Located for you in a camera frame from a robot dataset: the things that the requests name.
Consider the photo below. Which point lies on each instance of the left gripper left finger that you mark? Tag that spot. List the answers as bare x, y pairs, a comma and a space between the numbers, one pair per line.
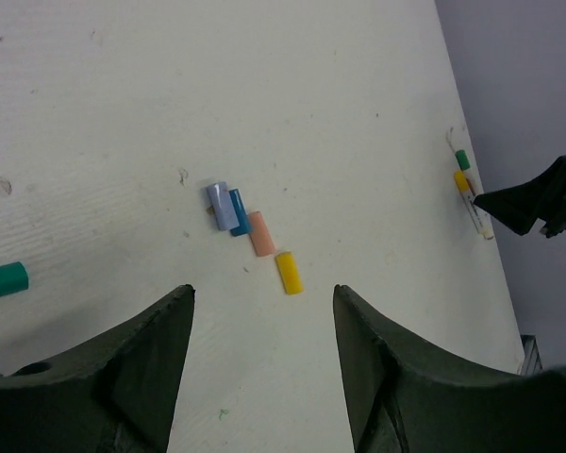
115, 392

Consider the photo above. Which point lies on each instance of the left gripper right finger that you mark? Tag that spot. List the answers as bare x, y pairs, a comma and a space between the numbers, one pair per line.
405, 394

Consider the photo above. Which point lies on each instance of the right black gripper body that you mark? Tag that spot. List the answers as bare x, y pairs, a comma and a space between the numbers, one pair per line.
542, 198

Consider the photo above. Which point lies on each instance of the brown capped marker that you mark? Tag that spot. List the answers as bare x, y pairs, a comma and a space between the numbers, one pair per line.
471, 187

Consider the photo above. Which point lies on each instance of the teal pen cap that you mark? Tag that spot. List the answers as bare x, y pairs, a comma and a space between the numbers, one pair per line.
13, 278

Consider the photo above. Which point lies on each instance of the peach pen cap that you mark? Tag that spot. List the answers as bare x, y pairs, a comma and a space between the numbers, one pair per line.
260, 235

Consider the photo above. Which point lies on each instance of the blue pen cap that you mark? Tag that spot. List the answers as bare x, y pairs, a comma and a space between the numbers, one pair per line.
244, 226

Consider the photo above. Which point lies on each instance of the lavender pen cap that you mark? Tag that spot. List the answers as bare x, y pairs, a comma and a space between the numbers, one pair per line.
221, 202

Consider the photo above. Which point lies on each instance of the aluminium mounting rail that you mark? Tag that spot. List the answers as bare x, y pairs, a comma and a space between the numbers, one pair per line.
532, 359

